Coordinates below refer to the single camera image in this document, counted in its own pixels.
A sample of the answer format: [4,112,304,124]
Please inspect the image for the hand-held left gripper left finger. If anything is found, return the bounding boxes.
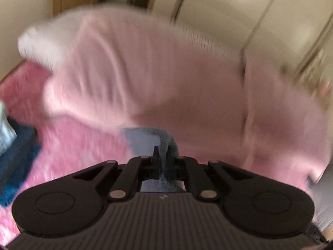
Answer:
[73,146,160,202]

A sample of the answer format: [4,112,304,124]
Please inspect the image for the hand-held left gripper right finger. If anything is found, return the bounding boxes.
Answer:
[166,152,252,201]

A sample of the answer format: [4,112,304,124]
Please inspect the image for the light blue denim jeans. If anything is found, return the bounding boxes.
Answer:
[122,126,188,194]

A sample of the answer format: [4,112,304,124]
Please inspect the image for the folded pink blanket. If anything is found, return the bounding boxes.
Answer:
[42,4,331,188]

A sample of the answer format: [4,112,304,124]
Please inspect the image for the pink fleece bedspread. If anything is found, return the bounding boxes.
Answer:
[0,62,159,243]

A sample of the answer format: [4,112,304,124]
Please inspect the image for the dark blue folded jeans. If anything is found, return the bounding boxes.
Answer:
[6,117,38,149]

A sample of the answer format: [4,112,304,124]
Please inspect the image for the blue folded sweater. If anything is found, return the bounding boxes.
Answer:
[0,135,42,207]

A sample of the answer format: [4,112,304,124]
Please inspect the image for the white folded shirt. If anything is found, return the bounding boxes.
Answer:
[0,101,17,157]

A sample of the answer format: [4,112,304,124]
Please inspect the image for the white striped pillow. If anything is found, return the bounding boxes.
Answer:
[18,12,87,69]

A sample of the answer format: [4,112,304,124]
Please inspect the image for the cream wardrobe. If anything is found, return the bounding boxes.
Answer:
[149,0,333,86]

